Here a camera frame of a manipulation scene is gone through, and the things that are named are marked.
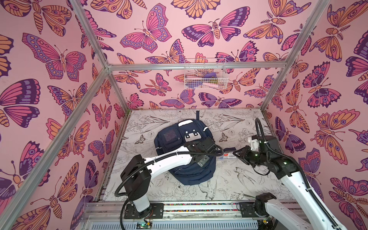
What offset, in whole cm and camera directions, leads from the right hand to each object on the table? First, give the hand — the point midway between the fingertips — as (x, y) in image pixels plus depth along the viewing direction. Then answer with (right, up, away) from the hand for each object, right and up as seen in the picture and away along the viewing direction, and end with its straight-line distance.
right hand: (234, 152), depth 73 cm
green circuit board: (-47, -37, -1) cm, 59 cm away
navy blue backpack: (-33, +5, +22) cm, 40 cm away
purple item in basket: (-9, +46, +21) cm, 52 cm away
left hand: (-16, -3, +9) cm, 19 cm away
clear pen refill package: (-3, -2, +1) cm, 4 cm away
